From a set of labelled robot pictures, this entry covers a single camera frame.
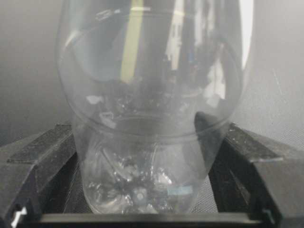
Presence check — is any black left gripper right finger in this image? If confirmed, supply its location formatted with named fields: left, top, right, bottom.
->
left=194, top=112, right=304, bottom=228

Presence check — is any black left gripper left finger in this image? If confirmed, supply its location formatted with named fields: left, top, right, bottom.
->
left=0, top=122, right=83, bottom=228

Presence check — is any clear plastic bottle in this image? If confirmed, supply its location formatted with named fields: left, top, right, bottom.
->
left=57, top=0, right=255, bottom=214

